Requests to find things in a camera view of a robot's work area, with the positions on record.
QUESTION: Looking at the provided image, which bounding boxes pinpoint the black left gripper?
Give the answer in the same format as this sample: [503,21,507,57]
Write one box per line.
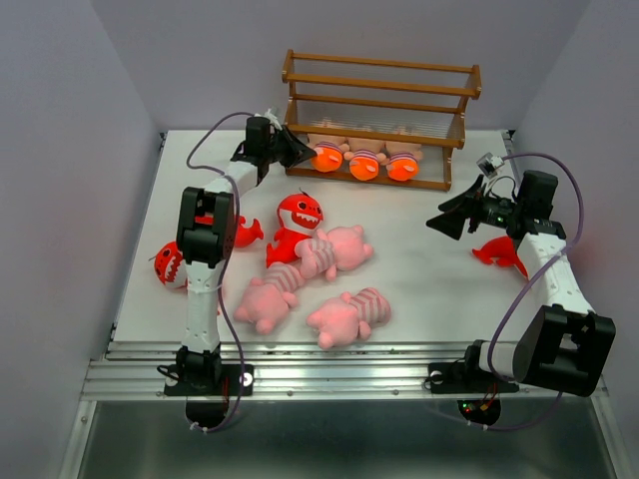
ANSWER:
[263,125,316,169]

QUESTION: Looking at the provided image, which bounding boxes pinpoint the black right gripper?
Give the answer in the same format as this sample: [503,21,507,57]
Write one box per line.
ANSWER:
[425,174,522,240]

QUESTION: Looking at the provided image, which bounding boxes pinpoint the boy doll black hair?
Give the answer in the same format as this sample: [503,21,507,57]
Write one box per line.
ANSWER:
[308,134,349,173]

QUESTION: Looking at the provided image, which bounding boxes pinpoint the boy doll face up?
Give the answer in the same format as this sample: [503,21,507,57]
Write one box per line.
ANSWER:
[343,137,387,182]

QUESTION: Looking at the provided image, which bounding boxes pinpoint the boy doll from corner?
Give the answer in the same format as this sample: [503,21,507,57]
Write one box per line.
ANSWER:
[385,141,423,182]

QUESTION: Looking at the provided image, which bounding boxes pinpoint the pink pig plush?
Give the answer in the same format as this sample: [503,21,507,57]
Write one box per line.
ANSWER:
[295,225,374,281]
[234,261,306,335]
[306,287,391,350]

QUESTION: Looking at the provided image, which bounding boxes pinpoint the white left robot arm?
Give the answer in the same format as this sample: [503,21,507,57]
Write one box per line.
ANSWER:
[158,112,313,397]

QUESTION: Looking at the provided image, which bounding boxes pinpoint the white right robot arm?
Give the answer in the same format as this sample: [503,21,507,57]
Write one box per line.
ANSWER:
[426,171,616,397]

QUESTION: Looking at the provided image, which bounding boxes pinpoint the wooden three-tier shelf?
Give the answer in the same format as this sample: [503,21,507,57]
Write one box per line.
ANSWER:
[282,50,482,192]

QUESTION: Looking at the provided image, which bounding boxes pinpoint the red shark plush right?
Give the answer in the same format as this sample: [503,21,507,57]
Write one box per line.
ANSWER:
[471,236,528,278]

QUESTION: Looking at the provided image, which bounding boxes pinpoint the red shark plush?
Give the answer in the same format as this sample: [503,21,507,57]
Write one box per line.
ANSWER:
[195,216,264,248]
[471,236,528,278]
[148,240,188,296]
[266,192,323,267]

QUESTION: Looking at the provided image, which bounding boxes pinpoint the red shark plush centre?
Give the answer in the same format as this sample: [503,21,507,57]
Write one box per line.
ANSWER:
[266,192,323,267]

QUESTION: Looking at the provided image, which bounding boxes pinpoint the red shark plush upper left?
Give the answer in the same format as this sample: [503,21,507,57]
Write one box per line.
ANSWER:
[195,216,264,248]

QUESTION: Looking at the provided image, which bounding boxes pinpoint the red shark plush lower left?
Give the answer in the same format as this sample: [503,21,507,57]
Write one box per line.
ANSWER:
[148,240,188,296]

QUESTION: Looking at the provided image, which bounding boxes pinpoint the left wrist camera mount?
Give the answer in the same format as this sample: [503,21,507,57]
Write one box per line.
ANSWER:
[263,107,282,130]

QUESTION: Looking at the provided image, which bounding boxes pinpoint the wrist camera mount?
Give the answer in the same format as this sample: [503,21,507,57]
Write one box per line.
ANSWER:
[263,107,282,130]
[476,153,505,179]

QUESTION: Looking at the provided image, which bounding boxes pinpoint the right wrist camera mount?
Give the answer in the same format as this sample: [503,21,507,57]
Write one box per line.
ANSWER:
[476,153,505,179]

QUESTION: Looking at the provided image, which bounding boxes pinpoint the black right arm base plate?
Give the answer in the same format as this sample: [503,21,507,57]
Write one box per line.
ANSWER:
[422,361,499,394]

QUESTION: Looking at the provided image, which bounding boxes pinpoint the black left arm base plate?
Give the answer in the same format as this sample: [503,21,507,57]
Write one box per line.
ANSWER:
[157,363,255,397]

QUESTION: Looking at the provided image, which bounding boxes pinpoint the aluminium rail frame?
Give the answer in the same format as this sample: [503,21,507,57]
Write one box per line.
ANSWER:
[80,131,616,478]

